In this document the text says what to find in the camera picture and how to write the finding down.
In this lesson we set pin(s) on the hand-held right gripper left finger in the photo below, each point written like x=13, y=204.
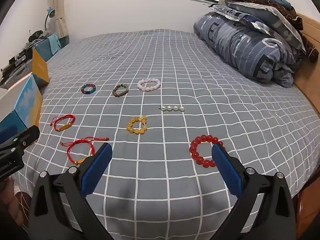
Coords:
x=96, y=170

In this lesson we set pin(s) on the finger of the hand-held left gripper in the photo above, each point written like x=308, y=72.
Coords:
x=6, y=135
x=28, y=135

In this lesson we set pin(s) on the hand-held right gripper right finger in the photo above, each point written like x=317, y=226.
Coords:
x=226, y=170

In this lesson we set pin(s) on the white cardboard box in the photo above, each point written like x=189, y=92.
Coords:
x=27, y=100

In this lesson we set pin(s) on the person's left hand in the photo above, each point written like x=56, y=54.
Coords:
x=7, y=200

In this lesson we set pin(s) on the grey suitcase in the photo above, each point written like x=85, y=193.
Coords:
x=17, y=71

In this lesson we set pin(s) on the blue suitcase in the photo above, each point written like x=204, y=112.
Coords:
x=47, y=45

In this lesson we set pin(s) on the pile of dark electronics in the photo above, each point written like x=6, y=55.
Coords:
x=32, y=38

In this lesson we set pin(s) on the grey checked bed sheet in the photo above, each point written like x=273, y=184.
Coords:
x=175, y=62

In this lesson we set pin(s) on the folded blue printed duvet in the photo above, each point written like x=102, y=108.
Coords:
x=232, y=47

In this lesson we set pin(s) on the teal desk lamp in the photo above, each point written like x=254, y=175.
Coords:
x=50, y=12

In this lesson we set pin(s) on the grey printed pillow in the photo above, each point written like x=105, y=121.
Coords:
x=275, y=20

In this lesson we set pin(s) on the wooden bed frame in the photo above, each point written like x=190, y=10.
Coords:
x=310, y=80

